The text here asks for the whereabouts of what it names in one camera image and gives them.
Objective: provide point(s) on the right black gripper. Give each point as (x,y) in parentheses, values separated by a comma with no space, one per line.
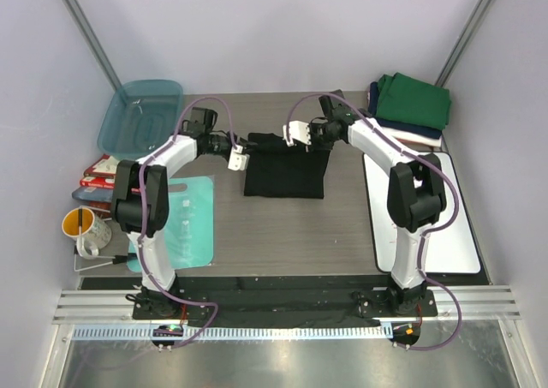
(314,144)

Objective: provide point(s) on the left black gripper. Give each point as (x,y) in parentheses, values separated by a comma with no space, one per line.
(231,141)

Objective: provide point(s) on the black floral t shirt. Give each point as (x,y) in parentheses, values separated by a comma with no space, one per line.
(276,170)

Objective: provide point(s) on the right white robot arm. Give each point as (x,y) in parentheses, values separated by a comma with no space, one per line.
(415,197)

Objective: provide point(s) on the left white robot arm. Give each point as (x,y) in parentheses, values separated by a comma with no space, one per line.
(140,201)

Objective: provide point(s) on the teal plastic bin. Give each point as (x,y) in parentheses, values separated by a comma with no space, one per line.
(141,117)

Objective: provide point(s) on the green folded t shirt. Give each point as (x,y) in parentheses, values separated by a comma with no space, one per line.
(405,99)

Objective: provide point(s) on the white folded t shirt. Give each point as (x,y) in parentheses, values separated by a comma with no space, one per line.
(412,138)

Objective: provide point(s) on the blue grey book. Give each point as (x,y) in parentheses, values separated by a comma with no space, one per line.
(93,194)

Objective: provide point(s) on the yellow mug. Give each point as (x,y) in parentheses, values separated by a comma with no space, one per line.
(78,222)

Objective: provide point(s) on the white floral mug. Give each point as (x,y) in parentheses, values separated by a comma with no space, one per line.
(92,237)

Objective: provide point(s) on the white whiteboard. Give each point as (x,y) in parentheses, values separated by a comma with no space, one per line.
(449,251)

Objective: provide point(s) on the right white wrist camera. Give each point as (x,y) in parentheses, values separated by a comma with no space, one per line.
(297,132)

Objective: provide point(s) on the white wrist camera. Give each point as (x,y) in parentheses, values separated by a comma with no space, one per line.
(297,132)
(238,159)

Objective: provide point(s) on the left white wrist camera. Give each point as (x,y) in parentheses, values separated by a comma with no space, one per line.
(238,159)

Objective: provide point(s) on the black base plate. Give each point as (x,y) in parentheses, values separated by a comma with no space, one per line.
(280,302)

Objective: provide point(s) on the left aluminium corner post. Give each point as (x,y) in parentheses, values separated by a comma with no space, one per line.
(80,19)

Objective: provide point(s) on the aluminium corner post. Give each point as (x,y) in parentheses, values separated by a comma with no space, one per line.
(80,19)
(464,40)

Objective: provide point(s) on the white slotted cable duct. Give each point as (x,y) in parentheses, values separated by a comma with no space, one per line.
(166,333)

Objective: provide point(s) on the aluminium rail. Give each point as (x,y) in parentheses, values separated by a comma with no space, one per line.
(467,302)

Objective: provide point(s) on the right aluminium corner post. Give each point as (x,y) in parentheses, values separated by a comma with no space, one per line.
(464,40)

